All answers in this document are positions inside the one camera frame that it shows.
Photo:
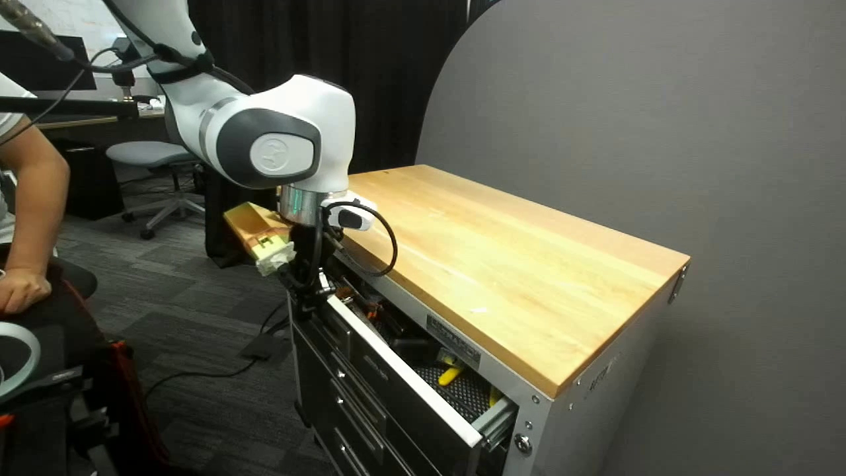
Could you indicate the white round hoop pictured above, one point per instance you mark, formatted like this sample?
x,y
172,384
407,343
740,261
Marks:
x,y
22,354

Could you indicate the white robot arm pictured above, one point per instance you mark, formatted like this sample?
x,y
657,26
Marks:
x,y
293,134

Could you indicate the black curtain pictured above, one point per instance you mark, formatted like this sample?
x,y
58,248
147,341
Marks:
x,y
386,52

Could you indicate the tan wrist mounted box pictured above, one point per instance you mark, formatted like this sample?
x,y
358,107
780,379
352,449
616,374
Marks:
x,y
263,232

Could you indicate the steel tool cabinet wooden top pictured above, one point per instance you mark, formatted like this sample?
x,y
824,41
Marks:
x,y
554,310

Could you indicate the steel tool drawer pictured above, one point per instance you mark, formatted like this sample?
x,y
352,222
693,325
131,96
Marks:
x,y
389,371

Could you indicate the person's hand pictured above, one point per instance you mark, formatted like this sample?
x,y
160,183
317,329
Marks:
x,y
22,288

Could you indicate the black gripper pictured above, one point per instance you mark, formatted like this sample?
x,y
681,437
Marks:
x,y
308,276

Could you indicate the grey office chair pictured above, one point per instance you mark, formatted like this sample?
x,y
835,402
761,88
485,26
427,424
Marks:
x,y
160,157

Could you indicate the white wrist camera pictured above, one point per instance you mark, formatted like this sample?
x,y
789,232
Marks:
x,y
346,215

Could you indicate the white t-shirt person torso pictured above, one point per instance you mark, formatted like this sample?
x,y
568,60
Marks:
x,y
8,125

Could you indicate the person's forearm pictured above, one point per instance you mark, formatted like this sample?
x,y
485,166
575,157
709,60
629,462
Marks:
x,y
40,198

